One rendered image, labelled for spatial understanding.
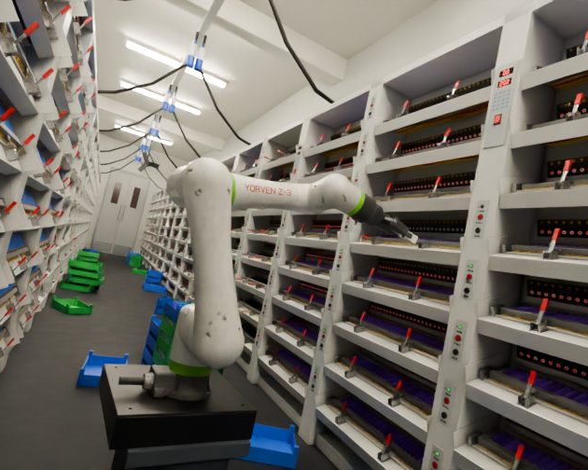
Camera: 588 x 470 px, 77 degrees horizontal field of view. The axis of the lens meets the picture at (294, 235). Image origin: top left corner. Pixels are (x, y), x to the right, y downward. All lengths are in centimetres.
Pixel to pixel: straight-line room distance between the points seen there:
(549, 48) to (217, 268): 128
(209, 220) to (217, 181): 9
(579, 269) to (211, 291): 89
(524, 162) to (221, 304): 103
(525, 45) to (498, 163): 38
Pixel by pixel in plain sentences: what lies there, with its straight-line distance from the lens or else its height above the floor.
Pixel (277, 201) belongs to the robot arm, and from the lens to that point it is 118.
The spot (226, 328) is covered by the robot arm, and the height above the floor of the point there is 59.
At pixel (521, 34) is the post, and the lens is 152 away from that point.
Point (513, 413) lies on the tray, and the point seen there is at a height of 53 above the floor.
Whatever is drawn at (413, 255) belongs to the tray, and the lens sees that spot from 145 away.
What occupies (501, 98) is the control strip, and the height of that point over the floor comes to 144.
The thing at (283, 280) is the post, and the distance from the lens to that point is 238.
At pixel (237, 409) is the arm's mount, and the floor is 36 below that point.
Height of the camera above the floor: 79
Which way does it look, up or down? 4 degrees up
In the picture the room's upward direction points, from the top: 12 degrees clockwise
